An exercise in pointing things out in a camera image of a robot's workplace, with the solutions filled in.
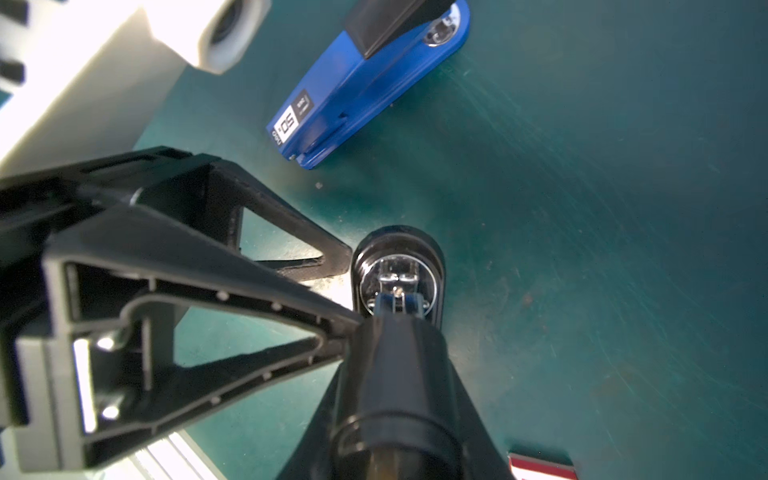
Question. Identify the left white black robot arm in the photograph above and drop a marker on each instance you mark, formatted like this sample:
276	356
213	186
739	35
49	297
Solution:
84	79

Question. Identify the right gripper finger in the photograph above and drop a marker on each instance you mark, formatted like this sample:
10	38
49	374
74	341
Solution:
101	260

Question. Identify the red white staple box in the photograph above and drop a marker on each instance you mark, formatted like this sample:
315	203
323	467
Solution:
528	468

